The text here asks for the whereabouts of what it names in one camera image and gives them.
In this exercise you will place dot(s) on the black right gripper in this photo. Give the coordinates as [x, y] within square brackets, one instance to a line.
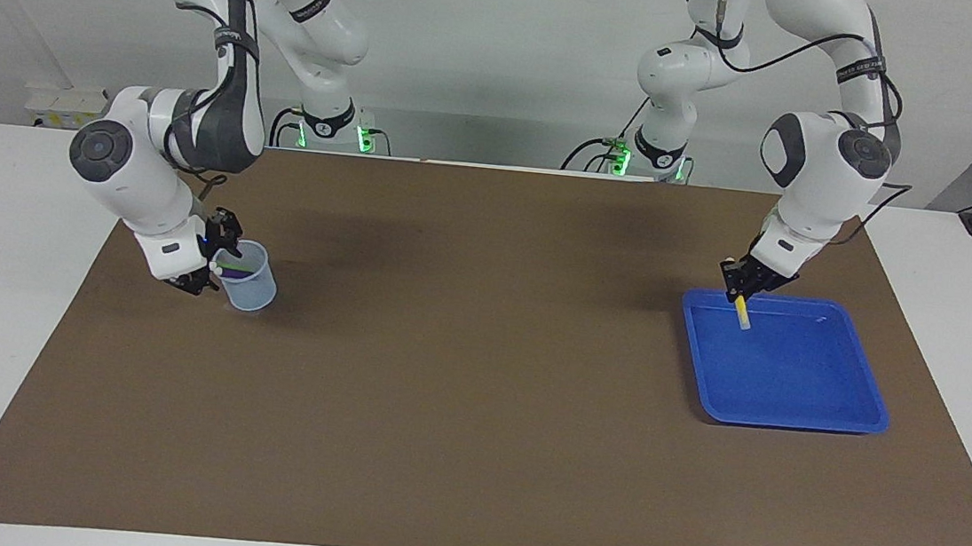
[207, 251]

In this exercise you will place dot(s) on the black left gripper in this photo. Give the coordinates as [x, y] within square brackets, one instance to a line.
[767, 272]

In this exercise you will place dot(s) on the yellow pen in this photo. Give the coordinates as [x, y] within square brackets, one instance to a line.
[742, 314]

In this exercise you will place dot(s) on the purple pen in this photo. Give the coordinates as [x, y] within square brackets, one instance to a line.
[236, 272]

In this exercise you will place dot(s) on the green pen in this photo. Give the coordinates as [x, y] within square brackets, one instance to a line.
[242, 266]

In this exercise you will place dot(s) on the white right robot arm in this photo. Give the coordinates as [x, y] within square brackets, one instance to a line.
[147, 178]

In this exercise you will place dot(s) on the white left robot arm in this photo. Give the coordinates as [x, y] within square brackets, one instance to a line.
[818, 162]

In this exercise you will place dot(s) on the blue plastic tray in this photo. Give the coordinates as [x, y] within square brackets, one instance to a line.
[797, 374]

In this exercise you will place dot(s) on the light blue mesh pen cup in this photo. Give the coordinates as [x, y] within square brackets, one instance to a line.
[254, 293]

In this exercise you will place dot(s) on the white power strip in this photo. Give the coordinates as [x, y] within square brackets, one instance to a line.
[70, 104]

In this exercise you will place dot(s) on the brown table mat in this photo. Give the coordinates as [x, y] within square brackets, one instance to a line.
[472, 414]

